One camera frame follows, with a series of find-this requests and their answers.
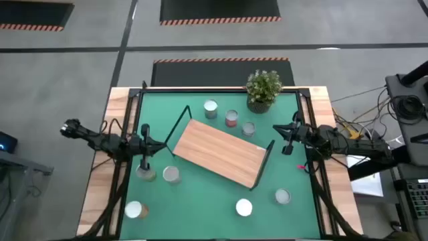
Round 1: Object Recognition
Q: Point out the grey metal stand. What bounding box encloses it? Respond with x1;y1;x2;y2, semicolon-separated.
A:
0;150;54;241

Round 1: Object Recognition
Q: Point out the coiled black cable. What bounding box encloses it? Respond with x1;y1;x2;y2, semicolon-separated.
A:
387;94;427;122

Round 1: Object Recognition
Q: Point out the grey-blue labelled tin can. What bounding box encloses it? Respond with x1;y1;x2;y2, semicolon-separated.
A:
162;165;183;185

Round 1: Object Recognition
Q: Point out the black support beam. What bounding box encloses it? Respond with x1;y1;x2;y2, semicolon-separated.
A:
347;152;412;181

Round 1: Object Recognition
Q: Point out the plain silver-lidded tin can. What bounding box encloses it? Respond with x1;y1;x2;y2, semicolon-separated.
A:
274;187;292;206

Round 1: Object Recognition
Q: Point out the computer keyboard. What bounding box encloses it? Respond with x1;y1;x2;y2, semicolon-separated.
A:
404;179;428;220

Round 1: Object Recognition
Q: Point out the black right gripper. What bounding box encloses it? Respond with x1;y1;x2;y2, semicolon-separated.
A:
272;112;316;155

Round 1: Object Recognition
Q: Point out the black metal table frame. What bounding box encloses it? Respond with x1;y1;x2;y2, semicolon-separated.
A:
102;87;360;241

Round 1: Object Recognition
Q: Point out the green Oranges tin can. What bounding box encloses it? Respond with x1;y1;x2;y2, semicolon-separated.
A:
135;163;157;183

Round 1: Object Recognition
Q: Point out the red Mixed Fruit tin can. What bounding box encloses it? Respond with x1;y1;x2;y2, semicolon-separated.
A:
224;109;239;129

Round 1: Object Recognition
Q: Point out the orange Pineapple tin can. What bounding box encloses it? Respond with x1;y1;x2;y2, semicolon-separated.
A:
124;200;150;220

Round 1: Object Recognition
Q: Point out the black device with blue light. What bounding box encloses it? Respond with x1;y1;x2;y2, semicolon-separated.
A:
0;131;18;154

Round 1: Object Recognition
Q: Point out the blue Cherries tin can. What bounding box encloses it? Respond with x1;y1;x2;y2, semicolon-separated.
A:
203;98;219;120

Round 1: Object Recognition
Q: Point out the wooden shelf with black frame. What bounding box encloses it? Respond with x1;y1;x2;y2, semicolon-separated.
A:
165;104;276;191

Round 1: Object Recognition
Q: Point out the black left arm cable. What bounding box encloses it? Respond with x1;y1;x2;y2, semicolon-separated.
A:
99;117;124;135

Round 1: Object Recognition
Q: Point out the green table mat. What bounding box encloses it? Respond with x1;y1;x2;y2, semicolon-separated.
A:
119;92;322;240

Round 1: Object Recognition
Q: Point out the white paper sheet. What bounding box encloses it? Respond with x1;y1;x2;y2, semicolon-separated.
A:
346;155;385;198

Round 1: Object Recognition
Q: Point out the white and orange Oranges can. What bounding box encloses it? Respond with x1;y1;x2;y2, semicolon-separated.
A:
241;121;257;138

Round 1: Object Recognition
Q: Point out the potted plant in ribbed pot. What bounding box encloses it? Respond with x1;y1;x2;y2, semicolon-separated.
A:
245;69;284;114

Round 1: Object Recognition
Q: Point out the black floor mat striped edge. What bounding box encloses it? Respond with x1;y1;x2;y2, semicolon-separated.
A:
158;0;282;27
0;1;75;33
150;57;296;88

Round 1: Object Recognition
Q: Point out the yellow cable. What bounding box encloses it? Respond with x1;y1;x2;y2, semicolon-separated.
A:
340;122;358;140

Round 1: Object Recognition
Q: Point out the blue Tomato tin can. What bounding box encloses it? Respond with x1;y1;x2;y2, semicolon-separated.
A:
235;197;253;218

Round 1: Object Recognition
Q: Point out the black pole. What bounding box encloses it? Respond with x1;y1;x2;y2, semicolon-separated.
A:
399;60;428;86

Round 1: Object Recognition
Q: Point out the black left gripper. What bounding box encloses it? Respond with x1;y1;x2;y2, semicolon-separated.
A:
128;123;167;171

